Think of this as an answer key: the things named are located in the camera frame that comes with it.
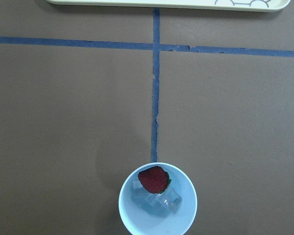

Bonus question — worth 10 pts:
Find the red strawberry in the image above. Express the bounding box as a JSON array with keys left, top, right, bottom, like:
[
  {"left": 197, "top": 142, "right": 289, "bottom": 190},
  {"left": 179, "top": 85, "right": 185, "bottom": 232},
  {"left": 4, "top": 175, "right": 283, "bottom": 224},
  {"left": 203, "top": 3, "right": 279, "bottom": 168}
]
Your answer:
[{"left": 138, "top": 166, "right": 171, "bottom": 194}]

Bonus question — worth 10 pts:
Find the cream bear serving tray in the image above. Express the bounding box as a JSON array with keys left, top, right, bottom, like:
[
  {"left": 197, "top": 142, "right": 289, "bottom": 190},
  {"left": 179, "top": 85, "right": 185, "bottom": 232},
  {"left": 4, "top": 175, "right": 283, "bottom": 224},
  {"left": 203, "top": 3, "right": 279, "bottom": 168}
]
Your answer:
[{"left": 47, "top": 0, "right": 291, "bottom": 12}]

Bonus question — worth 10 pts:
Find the light blue plastic cup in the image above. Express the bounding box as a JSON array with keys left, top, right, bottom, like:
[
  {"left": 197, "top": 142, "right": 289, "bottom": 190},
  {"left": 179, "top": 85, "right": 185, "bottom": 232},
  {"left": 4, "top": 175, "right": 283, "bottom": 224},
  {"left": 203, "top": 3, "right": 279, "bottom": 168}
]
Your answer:
[{"left": 118, "top": 163, "right": 197, "bottom": 235}]

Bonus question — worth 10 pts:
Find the clear ice cube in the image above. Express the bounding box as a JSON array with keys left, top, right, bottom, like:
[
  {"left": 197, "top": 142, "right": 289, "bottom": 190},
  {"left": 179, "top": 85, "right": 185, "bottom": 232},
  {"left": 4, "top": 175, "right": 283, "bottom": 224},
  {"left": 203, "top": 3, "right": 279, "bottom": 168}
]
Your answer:
[
  {"left": 142, "top": 194, "right": 167, "bottom": 217},
  {"left": 132, "top": 180, "right": 150, "bottom": 198},
  {"left": 156, "top": 188, "right": 182, "bottom": 213}
]

